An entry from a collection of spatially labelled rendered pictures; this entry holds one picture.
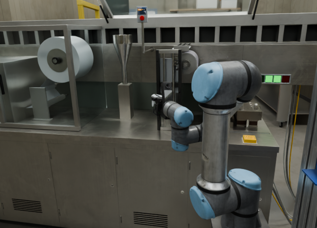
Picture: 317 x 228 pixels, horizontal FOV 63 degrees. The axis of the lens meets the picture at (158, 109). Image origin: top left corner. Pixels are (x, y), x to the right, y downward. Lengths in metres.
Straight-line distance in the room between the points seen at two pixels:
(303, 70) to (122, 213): 1.70
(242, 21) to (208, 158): 1.42
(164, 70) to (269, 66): 0.86
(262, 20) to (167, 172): 1.29
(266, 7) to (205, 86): 6.85
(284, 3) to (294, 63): 5.57
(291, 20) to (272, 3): 5.45
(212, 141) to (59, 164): 1.40
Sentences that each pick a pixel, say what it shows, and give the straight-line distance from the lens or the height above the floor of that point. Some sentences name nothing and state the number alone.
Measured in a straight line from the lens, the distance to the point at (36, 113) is 2.02.
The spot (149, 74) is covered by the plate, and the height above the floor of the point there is 1.20.
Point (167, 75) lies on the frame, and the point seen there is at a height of 1.27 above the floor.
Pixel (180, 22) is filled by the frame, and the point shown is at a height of 1.61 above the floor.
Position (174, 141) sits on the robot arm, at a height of 1.11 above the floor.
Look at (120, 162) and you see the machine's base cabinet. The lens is 1.82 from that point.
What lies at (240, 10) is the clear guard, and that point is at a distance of 2.12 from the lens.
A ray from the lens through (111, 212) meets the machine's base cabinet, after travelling 2.07.
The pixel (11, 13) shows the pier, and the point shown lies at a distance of 5.31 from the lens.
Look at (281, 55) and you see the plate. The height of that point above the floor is 1.36.
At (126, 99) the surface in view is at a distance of 1.99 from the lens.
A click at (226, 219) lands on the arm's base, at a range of 1.10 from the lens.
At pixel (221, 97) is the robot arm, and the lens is 0.78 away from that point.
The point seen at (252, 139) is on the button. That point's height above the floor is 0.92.
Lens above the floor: 1.56
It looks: 17 degrees down
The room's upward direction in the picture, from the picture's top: 1 degrees counter-clockwise
